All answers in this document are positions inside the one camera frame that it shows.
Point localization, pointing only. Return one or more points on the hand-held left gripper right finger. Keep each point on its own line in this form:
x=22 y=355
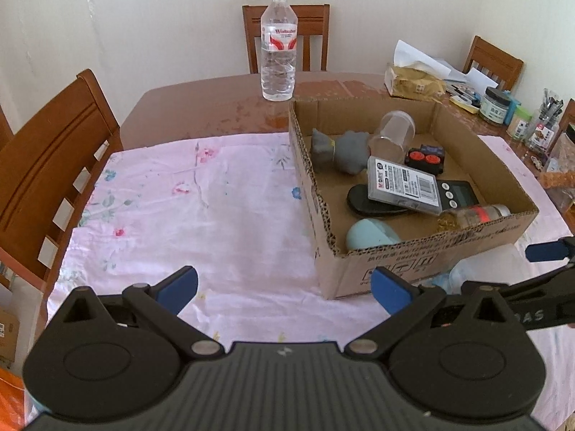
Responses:
x=388 y=292

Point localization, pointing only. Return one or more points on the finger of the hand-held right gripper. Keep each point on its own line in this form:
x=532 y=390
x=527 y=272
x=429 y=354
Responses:
x=539 y=282
x=546 y=251

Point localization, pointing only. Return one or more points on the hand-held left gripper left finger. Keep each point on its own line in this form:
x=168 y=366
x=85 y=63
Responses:
x=179 y=289

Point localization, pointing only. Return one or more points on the cardboard box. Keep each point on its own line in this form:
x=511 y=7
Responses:
x=341 y=274

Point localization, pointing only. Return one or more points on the light blue oval case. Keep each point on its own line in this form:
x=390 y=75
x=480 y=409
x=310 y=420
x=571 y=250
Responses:
x=370 y=233

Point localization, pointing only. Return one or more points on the amber bottle with red band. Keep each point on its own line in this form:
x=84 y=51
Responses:
x=476 y=215

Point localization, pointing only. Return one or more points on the black oval item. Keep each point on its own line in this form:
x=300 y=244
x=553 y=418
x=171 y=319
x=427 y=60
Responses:
x=364 y=202

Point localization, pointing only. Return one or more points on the clear labelled plastic case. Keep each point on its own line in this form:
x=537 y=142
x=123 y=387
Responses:
x=402 y=184

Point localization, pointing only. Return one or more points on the red and black toy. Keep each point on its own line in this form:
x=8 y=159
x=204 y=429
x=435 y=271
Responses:
x=424 y=159

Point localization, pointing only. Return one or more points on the pink floral tablecloth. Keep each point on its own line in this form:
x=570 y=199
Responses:
x=202 y=233

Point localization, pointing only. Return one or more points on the translucent plastic item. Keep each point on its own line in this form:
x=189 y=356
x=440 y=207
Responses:
x=453 y=274

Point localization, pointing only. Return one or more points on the clear plastic bag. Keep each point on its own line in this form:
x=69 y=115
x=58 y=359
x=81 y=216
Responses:
x=561 y=161

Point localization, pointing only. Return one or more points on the glass jar with pens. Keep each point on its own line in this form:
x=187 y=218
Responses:
x=544 y=125

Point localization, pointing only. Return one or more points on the green lid jar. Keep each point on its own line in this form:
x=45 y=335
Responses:
x=520 y=123

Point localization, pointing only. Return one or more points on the grey plush toy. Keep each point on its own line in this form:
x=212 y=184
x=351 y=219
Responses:
x=348 y=150

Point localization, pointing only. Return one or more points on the dark lid jar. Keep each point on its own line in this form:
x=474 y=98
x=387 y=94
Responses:
x=494 y=107

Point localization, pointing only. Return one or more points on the clear plastic jar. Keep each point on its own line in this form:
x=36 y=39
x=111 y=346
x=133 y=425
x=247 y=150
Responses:
x=395 y=132

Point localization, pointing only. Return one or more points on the small cardboard carton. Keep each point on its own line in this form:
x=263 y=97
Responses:
x=8 y=336

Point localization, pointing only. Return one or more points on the white papers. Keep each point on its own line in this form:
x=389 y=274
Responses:
x=476 y=76

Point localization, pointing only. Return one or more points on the wooden chair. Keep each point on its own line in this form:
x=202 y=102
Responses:
x=494 y=63
x=49 y=152
x=314 y=40

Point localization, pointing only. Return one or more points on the orange bag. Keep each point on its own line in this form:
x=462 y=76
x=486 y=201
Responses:
x=11 y=399

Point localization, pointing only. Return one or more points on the gold tissue pack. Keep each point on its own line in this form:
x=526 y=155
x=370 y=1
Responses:
x=413 y=81

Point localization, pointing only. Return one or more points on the clear water bottle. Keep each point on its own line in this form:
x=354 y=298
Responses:
x=278 y=54

